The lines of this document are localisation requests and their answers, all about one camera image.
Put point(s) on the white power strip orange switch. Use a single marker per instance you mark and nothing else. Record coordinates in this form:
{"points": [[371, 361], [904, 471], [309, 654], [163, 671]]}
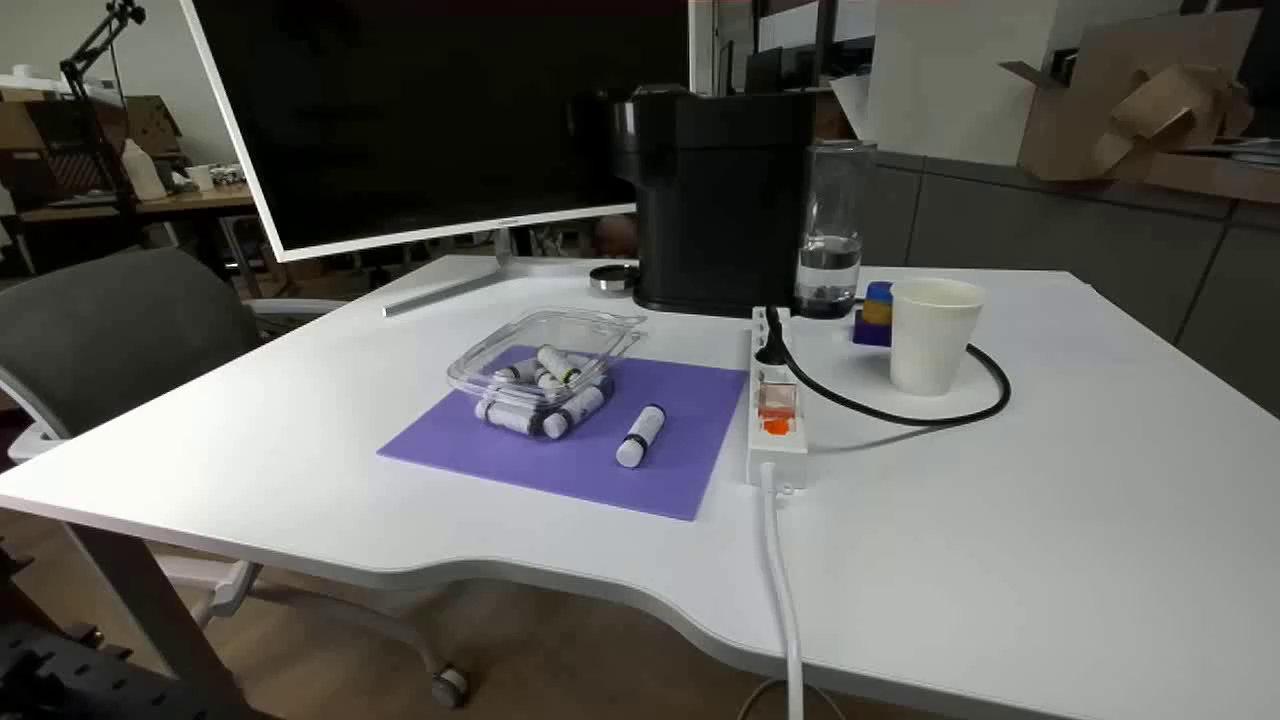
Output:
{"points": [[779, 456]]}

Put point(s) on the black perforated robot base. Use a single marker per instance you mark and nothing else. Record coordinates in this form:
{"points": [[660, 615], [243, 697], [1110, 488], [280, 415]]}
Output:
{"points": [[65, 683]]}

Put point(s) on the clear plastic container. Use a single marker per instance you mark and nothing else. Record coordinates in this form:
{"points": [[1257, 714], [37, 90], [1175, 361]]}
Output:
{"points": [[594, 331]]}

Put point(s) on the white tube with black band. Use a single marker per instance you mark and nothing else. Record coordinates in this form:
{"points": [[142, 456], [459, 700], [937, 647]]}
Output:
{"points": [[552, 361], [505, 419], [643, 439], [570, 415]]}

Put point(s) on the round black metal dish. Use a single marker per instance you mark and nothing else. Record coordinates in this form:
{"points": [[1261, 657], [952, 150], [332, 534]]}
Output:
{"points": [[613, 277]]}

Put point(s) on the purple mat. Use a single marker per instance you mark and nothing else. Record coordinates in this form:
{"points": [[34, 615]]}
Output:
{"points": [[584, 466]]}

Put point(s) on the black coffee machine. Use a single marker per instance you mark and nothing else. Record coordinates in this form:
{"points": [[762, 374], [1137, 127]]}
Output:
{"points": [[720, 201]]}

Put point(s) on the white monitor stand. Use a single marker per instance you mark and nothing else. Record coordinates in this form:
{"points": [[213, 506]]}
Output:
{"points": [[452, 284]]}

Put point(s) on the blue and yellow block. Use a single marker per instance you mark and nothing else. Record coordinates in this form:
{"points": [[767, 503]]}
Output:
{"points": [[875, 320]]}

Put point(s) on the white paper cup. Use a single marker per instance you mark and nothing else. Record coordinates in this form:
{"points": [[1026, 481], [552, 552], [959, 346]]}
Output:
{"points": [[934, 341]]}

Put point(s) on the large white-framed monitor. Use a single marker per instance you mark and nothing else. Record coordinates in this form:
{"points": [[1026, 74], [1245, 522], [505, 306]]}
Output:
{"points": [[442, 106]]}

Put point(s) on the grey low cabinet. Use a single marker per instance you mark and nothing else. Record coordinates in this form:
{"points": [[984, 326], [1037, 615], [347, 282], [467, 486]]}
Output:
{"points": [[1066, 255]]}

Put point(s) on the brown cardboard box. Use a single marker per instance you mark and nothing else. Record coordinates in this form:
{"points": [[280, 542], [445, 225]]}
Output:
{"points": [[1104, 135]]}

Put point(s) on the grey office chair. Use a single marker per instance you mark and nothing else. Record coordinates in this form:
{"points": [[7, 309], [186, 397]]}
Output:
{"points": [[105, 326]]}

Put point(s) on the grey table leg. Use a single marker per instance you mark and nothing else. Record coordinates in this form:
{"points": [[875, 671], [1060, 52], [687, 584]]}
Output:
{"points": [[155, 601]]}

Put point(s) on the wooden background desk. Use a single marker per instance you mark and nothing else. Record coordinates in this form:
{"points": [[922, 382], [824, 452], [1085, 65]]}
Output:
{"points": [[81, 210]]}

